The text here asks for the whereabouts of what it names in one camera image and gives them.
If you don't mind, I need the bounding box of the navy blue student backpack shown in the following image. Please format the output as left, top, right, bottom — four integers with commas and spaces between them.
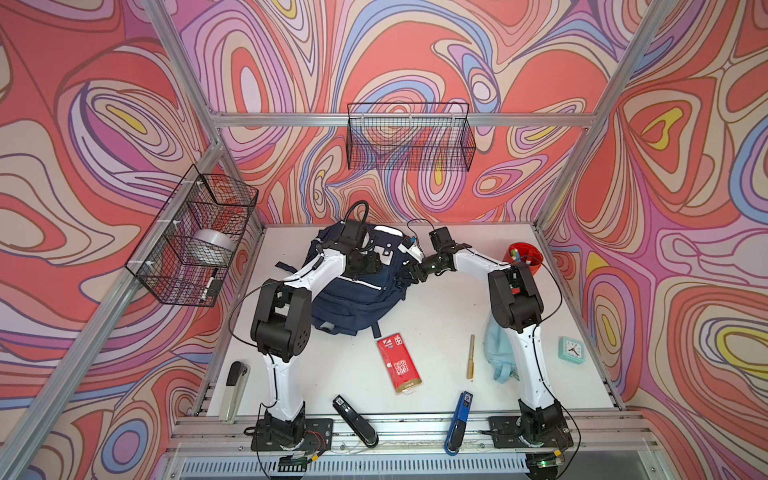
310, 225, 415, 338

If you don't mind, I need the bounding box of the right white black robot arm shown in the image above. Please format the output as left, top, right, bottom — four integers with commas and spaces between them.
397, 227, 572, 447

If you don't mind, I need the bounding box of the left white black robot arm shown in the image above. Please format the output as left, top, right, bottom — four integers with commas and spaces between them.
251, 220, 381, 427

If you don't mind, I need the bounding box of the red ribbed metal pen cup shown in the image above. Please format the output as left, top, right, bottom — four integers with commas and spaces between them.
503, 242, 544, 275

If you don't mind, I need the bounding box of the gold pen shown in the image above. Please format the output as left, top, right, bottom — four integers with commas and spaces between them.
466, 334, 476, 381

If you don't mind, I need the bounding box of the light blue pencil pouch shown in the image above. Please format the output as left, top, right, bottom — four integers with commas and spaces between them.
483, 316, 519, 384

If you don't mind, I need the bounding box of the red snack packet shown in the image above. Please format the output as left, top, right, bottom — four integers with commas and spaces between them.
377, 333, 422, 394

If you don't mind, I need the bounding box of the white tape roll in basket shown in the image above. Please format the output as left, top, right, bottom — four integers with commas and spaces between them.
188, 229, 236, 267

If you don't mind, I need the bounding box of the mint green small clock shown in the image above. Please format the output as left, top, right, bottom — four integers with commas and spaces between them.
558, 337, 586, 365

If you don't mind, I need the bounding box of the grey silver stapler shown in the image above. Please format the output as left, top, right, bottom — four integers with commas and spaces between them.
219, 361, 250, 424

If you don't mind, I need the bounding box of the blue stapler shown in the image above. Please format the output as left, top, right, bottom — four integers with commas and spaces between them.
444, 391, 473, 456

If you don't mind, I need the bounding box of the black stapler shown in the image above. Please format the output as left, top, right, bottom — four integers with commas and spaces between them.
332, 395, 379, 449

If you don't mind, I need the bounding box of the black wire basket back wall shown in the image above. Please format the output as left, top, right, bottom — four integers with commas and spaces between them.
346, 100, 477, 172

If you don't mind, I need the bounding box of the black wire basket wall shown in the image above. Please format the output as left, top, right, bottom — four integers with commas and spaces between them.
125, 166, 259, 307
346, 100, 477, 172

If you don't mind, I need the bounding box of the black wire basket left wall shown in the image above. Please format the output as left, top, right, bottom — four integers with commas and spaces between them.
125, 166, 259, 307

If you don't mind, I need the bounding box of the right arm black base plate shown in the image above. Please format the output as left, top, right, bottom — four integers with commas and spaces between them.
486, 416, 574, 450

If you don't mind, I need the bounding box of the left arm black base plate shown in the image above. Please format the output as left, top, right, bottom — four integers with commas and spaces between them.
250, 417, 334, 453

